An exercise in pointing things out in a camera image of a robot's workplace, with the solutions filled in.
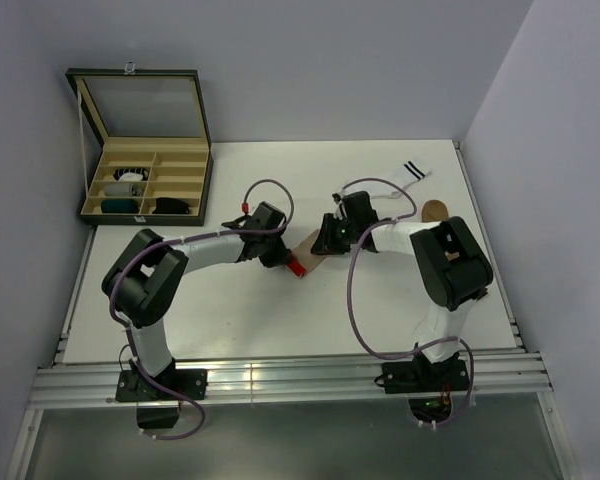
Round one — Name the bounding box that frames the black white rolled sock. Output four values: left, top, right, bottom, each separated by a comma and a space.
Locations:
113, 166, 149, 182

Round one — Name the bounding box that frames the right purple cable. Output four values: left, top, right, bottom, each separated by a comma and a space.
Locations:
340, 177, 476, 429

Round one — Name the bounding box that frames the white striped sock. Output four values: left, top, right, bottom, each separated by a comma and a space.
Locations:
338, 158, 431, 199

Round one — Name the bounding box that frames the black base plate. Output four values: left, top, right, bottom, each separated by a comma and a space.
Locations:
115, 344, 209, 430
374, 354, 469, 423

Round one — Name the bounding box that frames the grey rolled sock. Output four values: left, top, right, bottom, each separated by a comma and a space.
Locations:
103, 182, 144, 197

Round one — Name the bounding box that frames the aluminium mounting rail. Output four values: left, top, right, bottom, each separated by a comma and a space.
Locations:
27, 350, 552, 410

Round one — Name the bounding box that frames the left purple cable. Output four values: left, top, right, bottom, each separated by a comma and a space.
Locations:
108, 178, 295, 442

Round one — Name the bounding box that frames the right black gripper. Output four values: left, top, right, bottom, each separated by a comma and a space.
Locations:
311, 213, 359, 255

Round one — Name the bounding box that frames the black compartment storage box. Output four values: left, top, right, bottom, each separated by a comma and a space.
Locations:
65, 63, 214, 226

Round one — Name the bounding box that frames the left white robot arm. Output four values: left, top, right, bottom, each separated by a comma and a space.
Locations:
101, 202, 291, 399

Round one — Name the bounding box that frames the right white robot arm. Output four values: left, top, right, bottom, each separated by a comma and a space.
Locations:
311, 191, 494, 390

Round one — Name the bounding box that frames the dark green rolled sock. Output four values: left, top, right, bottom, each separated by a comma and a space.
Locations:
100, 198, 139, 215

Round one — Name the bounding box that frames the purple cable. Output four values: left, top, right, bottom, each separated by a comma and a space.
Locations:
340, 177, 476, 429
108, 178, 295, 442

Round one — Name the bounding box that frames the beige reindeer sock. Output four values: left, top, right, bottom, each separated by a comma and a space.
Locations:
287, 230, 324, 278

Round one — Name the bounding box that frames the brown sock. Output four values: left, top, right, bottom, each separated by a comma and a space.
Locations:
421, 199, 490, 301

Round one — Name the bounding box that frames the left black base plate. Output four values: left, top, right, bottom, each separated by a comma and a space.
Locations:
115, 344, 209, 430

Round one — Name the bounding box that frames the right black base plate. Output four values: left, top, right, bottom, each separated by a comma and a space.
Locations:
374, 354, 469, 423

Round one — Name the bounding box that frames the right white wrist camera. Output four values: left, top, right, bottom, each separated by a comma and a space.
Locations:
332, 192, 346, 220

